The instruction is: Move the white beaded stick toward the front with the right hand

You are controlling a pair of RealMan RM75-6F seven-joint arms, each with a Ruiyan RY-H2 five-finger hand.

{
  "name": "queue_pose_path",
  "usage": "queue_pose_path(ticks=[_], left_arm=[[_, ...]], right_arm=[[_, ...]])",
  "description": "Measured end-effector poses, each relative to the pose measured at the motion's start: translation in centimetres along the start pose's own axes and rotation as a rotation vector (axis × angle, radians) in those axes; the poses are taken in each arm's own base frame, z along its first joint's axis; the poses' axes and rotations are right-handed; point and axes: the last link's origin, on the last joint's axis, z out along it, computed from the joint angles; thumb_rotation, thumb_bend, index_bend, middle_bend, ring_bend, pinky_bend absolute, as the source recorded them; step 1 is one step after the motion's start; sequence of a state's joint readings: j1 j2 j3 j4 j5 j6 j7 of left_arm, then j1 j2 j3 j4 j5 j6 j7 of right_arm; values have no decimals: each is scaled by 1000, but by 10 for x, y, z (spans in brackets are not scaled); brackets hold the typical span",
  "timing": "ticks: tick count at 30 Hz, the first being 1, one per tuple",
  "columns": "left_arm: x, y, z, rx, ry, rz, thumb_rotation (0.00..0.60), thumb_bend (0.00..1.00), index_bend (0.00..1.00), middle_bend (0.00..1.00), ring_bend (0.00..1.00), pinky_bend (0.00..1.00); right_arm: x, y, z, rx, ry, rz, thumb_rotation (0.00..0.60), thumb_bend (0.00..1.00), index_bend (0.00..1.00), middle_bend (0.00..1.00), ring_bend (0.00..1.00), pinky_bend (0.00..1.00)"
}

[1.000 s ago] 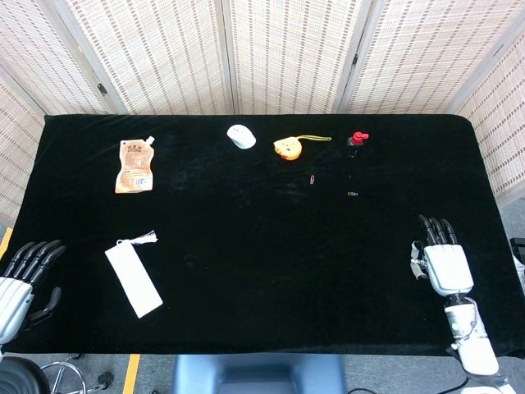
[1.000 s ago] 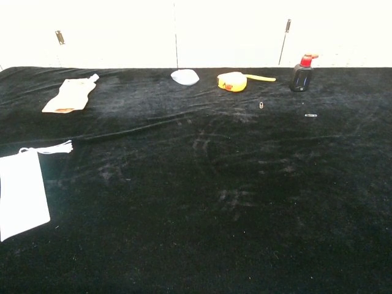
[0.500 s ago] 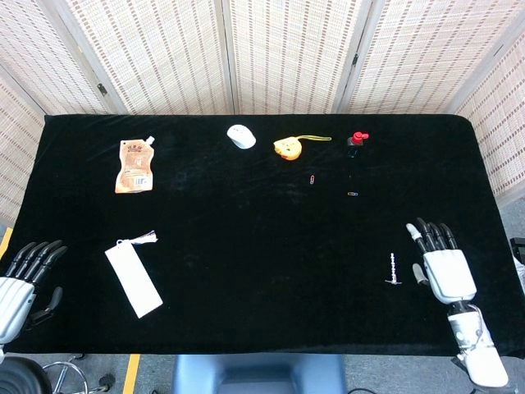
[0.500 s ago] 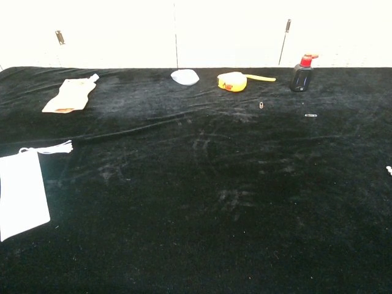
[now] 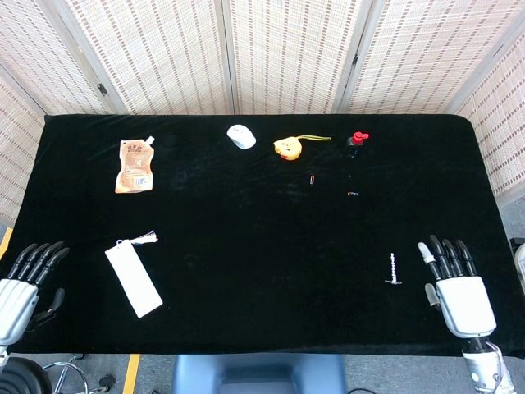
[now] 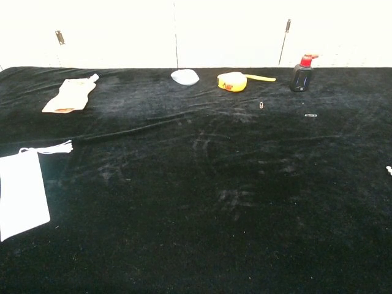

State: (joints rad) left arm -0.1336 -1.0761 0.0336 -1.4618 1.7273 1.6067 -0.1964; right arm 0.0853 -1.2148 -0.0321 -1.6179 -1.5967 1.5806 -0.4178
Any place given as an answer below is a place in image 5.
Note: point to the black bottle red cap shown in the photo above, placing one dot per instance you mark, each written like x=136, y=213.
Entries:
x=356, y=141

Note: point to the blue robot body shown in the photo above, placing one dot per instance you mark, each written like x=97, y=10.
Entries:
x=258, y=375

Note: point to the metal screen hinge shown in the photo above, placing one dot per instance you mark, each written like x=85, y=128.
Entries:
x=355, y=59
x=101, y=88

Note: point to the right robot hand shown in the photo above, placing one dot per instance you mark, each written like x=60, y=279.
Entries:
x=465, y=303

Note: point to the pale blue round lid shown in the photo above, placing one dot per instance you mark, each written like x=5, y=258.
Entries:
x=241, y=136

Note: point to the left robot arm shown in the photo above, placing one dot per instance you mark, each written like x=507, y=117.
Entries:
x=2, y=355

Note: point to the chrome stool black seat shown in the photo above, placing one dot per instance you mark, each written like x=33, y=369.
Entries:
x=24, y=379

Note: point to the yellow tape measure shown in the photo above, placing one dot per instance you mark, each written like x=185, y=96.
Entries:
x=287, y=148

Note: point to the white round appliance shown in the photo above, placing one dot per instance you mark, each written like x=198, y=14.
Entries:
x=520, y=264

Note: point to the woven bamboo screen panel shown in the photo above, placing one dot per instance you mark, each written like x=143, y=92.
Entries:
x=16, y=156
x=500, y=131
x=418, y=53
x=160, y=53
x=295, y=53
x=45, y=53

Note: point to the black velvet tablecloth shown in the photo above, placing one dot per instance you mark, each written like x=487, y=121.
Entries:
x=246, y=246

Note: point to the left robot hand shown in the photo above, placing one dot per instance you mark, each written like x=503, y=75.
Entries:
x=16, y=303

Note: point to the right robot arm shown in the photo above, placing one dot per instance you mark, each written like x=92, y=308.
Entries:
x=486, y=365

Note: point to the beige spouted pouch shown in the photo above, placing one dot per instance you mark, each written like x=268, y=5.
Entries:
x=134, y=168

